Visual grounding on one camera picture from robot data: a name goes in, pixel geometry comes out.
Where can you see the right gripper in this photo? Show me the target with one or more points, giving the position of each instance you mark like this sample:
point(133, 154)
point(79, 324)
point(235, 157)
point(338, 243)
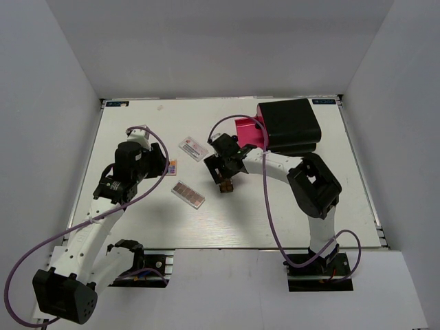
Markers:
point(212, 163)

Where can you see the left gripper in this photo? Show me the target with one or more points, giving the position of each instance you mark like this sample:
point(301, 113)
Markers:
point(159, 163)

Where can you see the pink brown eyeshadow palette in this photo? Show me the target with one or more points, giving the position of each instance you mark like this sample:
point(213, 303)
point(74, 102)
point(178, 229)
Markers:
point(188, 195)

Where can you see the black drawer organizer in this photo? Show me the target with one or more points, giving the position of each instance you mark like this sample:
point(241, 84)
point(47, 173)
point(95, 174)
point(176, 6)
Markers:
point(291, 125)

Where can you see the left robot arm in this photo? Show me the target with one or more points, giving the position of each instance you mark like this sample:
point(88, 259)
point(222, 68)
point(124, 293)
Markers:
point(69, 289)

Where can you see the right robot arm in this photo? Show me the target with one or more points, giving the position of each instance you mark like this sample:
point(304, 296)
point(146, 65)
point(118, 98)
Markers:
point(315, 188)

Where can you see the white labelled card box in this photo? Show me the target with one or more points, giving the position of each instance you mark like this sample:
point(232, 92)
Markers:
point(192, 148)

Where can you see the colourful eyeshadow palette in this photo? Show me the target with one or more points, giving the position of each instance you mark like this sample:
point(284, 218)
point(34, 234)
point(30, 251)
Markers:
point(172, 168)

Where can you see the blue label left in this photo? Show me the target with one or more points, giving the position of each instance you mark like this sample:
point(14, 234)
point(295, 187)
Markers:
point(117, 104)

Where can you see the blue label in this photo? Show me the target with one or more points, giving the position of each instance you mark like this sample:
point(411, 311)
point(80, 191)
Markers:
point(117, 104)
point(323, 101)

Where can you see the blue label right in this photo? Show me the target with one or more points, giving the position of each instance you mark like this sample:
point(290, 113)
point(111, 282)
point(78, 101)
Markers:
point(323, 101)

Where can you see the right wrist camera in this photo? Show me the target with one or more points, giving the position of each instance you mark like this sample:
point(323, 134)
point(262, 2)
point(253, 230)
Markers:
point(215, 141)

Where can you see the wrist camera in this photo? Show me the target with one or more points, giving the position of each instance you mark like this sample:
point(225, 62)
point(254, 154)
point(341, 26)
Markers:
point(139, 135)
point(215, 141)

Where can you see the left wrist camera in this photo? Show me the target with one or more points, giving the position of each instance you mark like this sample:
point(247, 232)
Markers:
point(139, 135)

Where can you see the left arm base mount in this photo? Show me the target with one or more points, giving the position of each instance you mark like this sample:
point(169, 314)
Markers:
point(148, 268)

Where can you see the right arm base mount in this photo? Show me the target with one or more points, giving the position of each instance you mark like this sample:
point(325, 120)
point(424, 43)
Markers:
point(314, 278)

